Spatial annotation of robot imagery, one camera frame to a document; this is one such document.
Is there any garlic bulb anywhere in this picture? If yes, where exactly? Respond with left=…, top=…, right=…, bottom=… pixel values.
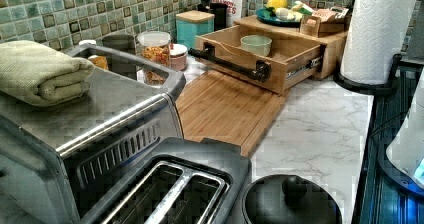
left=275, top=8, right=289, bottom=20

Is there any wooden drawer with black handle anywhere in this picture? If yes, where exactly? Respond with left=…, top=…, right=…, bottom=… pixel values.
left=188, top=25, right=325, bottom=94

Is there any clear jar with snacks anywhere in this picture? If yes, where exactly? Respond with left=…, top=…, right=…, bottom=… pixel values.
left=137, top=31, right=171, bottom=85

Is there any wooden drawer cabinet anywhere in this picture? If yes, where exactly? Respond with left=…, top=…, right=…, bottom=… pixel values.
left=236, top=15, right=351, bottom=79

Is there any stainless steel toaster oven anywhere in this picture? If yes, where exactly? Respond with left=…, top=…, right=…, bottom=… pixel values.
left=1, top=45, right=186, bottom=224

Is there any black pot lid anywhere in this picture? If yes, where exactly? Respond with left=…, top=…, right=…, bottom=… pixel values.
left=242, top=174, right=342, bottom=224

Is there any bamboo cutting board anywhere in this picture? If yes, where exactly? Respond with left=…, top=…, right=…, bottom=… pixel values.
left=176, top=71, right=289, bottom=157

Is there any white paper towel roll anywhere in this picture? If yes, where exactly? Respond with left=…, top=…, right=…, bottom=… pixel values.
left=340, top=0, right=416, bottom=84

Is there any black slot toaster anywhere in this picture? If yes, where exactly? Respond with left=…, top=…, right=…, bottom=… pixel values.
left=80, top=138, right=251, bottom=224

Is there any small pink lidded jar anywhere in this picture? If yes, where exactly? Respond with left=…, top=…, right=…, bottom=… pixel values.
left=170, top=43, right=188, bottom=71

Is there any small wooden box organizer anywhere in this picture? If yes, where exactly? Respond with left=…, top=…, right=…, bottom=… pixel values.
left=300, top=9, right=347, bottom=37

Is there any teal canister with wooden lid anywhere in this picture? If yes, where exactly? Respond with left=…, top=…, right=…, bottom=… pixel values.
left=176, top=10, right=214, bottom=48

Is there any yellow lemon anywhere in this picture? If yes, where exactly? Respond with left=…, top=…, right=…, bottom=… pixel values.
left=266, top=0, right=288, bottom=9

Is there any orange jar with white lid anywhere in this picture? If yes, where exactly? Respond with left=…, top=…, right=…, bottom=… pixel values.
left=79, top=40, right=108, bottom=70

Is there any teal plate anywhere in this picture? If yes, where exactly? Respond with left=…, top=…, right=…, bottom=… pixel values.
left=256, top=8, right=300, bottom=27

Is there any folded green towel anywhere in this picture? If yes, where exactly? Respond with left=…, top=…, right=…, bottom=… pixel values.
left=0, top=40, right=95, bottom=107

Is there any black paper towel holder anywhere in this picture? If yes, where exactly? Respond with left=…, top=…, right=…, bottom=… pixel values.
left=333, top=54, right=402, bottom=96

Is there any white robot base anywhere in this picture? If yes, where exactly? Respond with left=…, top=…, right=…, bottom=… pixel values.
left=380, top=74, right=424, bottom=197

